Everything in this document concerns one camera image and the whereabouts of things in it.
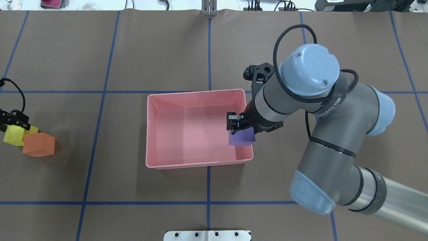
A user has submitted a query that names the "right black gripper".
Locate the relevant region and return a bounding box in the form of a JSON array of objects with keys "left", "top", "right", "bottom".
[{"left": 226, "top": 63, "right": 284, "bottom": 133}]

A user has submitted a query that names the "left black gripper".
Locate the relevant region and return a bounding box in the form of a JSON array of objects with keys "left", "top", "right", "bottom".
[{"left": 0, "top": 109, "right": 31, "bottom": 132}]

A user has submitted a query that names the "yellow foam cube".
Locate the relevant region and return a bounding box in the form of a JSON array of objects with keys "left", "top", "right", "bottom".
[{"left": 3, "top": 125, "right": 39, "bottom": 146}]

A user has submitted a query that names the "purple foam cube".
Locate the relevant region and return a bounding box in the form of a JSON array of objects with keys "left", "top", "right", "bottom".
[{"left": 228, "top": 127, "right": 256, "bottom": 146}]

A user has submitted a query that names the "orange foam cube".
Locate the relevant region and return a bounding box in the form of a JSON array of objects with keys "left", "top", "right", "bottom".
[{"left": 22, "top": 133, "right": 56, "bottom": 157}]

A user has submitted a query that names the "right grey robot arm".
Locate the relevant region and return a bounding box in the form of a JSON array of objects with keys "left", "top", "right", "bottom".
[{"left": 227, "top": 43, "right": 427, "bottom": 235}]

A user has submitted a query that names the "pink plastic bin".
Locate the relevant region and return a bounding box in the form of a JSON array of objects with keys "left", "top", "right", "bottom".
[{"left": 145, "top": 89, "right": 254, "bottom": 170}]

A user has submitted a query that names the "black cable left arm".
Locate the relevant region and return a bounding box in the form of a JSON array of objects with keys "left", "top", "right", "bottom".
[{"left": 0, "top": 78, "right": 26, "bottom": 114}]

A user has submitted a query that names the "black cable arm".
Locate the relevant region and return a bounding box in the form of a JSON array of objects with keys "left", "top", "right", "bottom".
[
  {"left": 0, "top": 78, "right": 26, "bottom": 114},
  {"left": 273, "top": 24, "right": 359, "bottom": 141}
]

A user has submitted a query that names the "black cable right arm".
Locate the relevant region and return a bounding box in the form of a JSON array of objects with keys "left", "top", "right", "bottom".
[{"left": 273, "top": 24, "right": 359, "bottom": 141}]

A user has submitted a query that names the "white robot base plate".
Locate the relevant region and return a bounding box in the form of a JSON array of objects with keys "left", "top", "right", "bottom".
[{"left": 163, "top": 230, "right": 252, "bottom": 241}]

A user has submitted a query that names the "metal bracket table edge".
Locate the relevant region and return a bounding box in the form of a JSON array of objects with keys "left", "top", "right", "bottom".
[{"left": 201, "top": 0, "right": 218, "bottom": 16}]

